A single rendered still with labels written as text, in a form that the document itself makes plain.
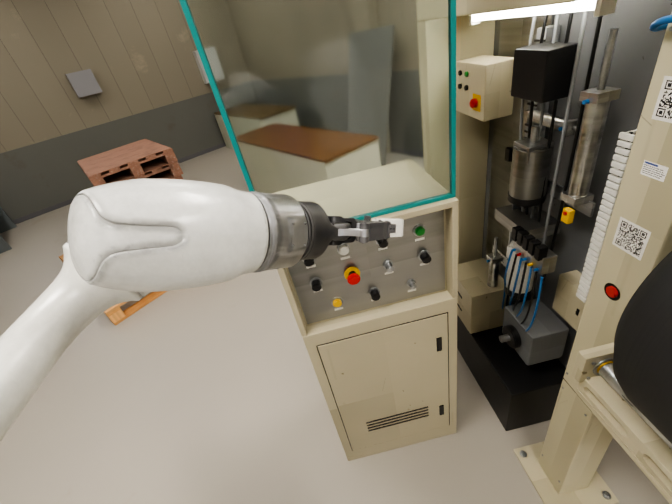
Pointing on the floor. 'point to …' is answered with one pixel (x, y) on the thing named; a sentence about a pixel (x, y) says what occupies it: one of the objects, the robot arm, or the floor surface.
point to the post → (629, 194)
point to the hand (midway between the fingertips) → (387, 227)
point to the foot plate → (598, 491)
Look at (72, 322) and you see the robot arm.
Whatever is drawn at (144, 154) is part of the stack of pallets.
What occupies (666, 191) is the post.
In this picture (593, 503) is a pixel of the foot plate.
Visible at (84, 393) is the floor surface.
